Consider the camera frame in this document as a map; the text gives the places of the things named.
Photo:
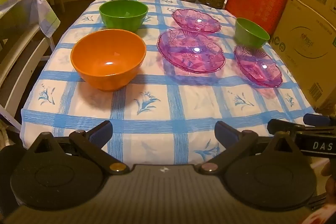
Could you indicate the large cardboard box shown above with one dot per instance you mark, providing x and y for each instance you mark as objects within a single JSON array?
[{"x": 307, "y": 37}]

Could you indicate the orange bowl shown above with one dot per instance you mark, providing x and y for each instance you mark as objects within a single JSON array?
[{"x": 105, "y": 56}]

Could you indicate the small green bowl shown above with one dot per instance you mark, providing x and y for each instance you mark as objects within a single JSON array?
[{"x": 250, "y": 33}]

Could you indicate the large green bowl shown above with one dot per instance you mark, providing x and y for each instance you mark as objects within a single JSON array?
[{"x": 122, "y": 12}]

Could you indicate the pink glass plate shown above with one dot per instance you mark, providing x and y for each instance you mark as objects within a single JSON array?
[
  {"x": 258, "y": 67},
  {"x": 195, "y": 19},
  {"x": 190, "y": 52}
]

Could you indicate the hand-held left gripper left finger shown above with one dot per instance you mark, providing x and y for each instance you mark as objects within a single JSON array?
[{"x": 101, "y": 132}]

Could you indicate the blue checked tablecloth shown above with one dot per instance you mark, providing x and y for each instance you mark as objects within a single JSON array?
[{"x": 162, "y": 100}]

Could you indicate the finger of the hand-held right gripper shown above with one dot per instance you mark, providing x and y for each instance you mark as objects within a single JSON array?
[
  {"x": 316, "y": 119},
  {"x": 281, "y": 127}
]

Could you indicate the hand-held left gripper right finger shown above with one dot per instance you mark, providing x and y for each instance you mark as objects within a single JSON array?
[{"x": 225, "y": 132}]

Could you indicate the person's right hand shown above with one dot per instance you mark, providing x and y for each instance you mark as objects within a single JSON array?
[{"x": 330, "y": 174}]

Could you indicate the white wooden chair frame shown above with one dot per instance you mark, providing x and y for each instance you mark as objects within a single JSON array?
[{"x": 23, "y": 64}]

